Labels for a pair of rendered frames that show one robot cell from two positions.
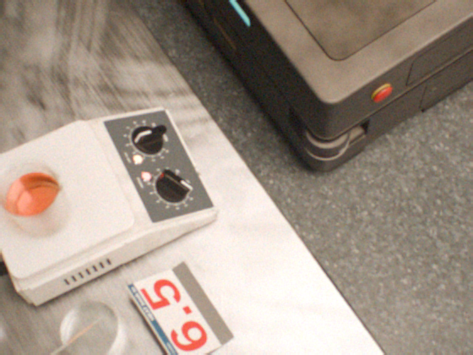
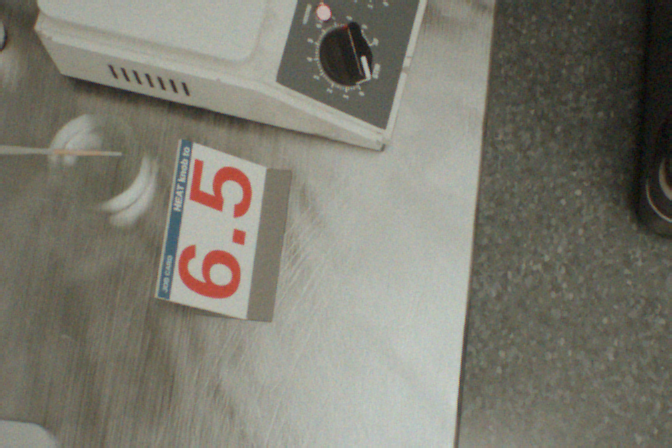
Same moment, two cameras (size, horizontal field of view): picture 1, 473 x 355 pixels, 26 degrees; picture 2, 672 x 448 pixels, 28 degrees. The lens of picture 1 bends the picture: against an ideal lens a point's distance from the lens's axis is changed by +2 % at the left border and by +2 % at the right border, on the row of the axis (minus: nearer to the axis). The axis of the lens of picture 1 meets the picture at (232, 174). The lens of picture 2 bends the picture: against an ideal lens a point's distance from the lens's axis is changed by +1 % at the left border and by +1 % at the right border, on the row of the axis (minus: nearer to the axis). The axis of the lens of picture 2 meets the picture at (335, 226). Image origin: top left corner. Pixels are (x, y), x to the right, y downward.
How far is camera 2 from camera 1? 0.28 m
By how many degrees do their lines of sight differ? 12
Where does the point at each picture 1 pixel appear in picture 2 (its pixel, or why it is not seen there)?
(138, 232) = (246, 79)
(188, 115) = not seen: outside the picture
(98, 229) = (191, 29)
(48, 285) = (82, 55)
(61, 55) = not seen: outside the picture
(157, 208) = (300, 67)
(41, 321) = (56, 100)
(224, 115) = (589, 67)
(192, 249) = (315, 165)
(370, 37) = not seen: outside the picture
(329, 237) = (591, 315)
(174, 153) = (393, 14)
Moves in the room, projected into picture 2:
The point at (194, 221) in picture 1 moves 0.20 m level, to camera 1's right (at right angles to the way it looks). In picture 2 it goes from (340, 128) to (653, 326)
